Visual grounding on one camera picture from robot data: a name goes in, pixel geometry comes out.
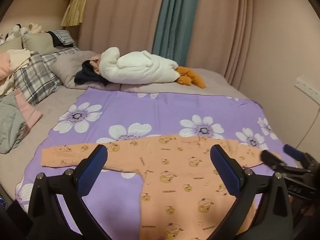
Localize dark navy cloth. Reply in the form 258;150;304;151
74;60;108;85

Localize white wall outlet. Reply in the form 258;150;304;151
295;74;320;97

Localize purple floral blanket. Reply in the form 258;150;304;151
15;87;298;240

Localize grey garment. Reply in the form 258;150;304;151
0;94;27;154

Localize teal curtain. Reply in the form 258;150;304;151
152;0;202;67

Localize white goose plush toy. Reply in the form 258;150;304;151
99;47;207;88

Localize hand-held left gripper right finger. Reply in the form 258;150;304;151
210;144;293;240

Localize yellow pleated cloth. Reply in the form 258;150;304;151
61;0;87;27

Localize orange printed baby romper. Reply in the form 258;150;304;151
41;134;282;240

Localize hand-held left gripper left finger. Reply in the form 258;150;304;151
27;144;118;240

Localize pink garment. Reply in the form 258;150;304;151
14;89;43;133

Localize bed with grey sheet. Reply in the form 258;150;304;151
0;47;250;196

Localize flat grey plaid pillow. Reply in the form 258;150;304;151
41;47;80;64

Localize cream clothes pile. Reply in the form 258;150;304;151
0;49;31;96

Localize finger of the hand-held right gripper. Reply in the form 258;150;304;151
283;144;313;168
260;149;288;173

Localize grey-green headboard cushion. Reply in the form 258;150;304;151
22;32;57;54

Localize folded plaid cloth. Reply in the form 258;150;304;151
47;30;75;47

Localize large grey plaid pillow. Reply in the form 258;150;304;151
14;52;63;106

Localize pink curtain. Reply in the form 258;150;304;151
76;0;168;58
185;0;263;88

